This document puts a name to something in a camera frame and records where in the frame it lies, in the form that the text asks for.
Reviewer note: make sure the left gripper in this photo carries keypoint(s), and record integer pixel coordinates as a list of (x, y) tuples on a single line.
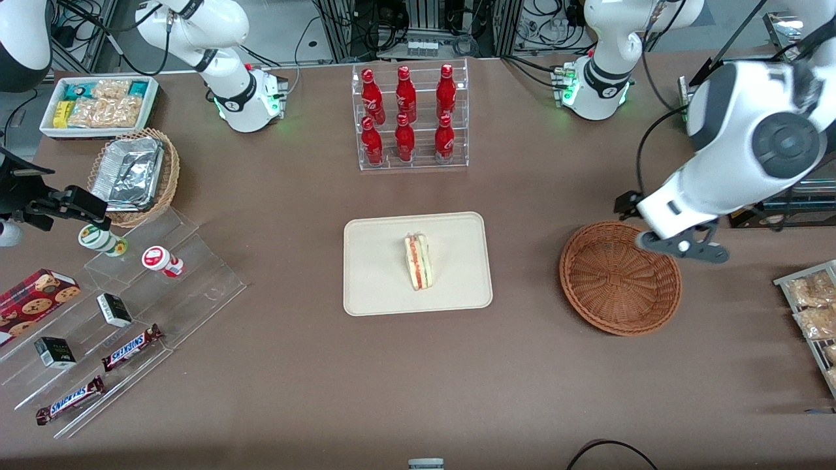
[(628, 204)]

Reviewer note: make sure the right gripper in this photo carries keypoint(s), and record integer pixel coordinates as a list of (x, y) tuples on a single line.
[(16, 196)]

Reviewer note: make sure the triangular sandwich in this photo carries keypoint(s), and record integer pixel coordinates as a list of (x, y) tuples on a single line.
[(418, 261)]

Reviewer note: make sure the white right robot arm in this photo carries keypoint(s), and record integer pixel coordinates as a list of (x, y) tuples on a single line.
[(235, 98)]

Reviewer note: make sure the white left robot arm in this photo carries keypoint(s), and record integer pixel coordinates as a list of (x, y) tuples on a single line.
[(738, 130)]

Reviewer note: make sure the large brown wicker basket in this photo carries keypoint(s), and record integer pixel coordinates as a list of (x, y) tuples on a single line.
[(617, 281)]

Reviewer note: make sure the small light wicker basket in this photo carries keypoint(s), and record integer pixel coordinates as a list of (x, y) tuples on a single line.
[(166, 186)]

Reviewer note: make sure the beige rectangular serving tray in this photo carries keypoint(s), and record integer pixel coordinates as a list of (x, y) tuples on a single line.
[(379, 274)]

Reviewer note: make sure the green sunflower lidded jar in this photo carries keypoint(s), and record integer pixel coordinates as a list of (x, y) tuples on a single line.
[(101, 239)]

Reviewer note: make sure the silver foil packet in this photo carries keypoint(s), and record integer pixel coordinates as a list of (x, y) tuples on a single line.
[(127, 173)]

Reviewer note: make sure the white rectangular snack bin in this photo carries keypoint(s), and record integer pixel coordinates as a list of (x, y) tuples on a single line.
[(47, 124)]

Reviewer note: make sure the red tartan cookie box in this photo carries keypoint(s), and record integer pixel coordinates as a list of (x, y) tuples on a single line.
[(32, 300)]

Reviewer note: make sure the yellow snack packet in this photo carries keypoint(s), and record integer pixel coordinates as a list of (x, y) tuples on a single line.
[(61, 114)]

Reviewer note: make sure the clear bag of crackers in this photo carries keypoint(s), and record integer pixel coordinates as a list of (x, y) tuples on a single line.
[(104, 112), (111, 88)]

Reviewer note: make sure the red lidded small jar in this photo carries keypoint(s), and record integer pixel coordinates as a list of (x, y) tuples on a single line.
[(160, 260)]

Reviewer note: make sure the small black carton box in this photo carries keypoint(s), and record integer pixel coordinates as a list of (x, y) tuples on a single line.
[(114, 310), (55, 352)]

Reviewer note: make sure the black shelf unit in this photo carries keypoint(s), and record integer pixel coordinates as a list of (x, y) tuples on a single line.
[(790, 212)]

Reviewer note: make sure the teal snack packet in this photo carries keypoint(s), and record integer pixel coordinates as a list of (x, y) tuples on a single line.
[(77, 91), (138, 87)]

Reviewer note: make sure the clear bag of brown snacks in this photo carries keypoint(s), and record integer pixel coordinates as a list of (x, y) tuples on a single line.
[(810, 290), (816, 322)]

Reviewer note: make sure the Snickers chocolate bar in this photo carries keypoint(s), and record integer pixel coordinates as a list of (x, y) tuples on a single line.
[(130, 348), (68, 399)]

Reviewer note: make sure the clear acrylic tiered display stand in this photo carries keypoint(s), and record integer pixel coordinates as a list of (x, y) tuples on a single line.
[(196, 287)]

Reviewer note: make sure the black diagonal rod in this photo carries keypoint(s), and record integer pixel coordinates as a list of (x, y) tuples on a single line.
[(728, 46)]

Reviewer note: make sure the red cola bottle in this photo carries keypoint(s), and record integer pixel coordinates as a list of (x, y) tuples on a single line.
[(405, 140), (372, 98), (446, 91), (445, 140), (406, 94), (372, 143)]

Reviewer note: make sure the clear acrylic bottle rack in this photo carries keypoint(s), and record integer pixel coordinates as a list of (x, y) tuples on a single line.
[(421, 163)]

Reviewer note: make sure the white power strip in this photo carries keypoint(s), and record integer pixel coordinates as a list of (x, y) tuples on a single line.
[(422, 47)]

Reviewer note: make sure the grey device edge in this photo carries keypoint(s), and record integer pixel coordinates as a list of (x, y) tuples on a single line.
[(426, 464)]

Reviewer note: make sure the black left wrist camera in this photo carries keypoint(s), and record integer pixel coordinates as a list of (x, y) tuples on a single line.
[(628, 204)]

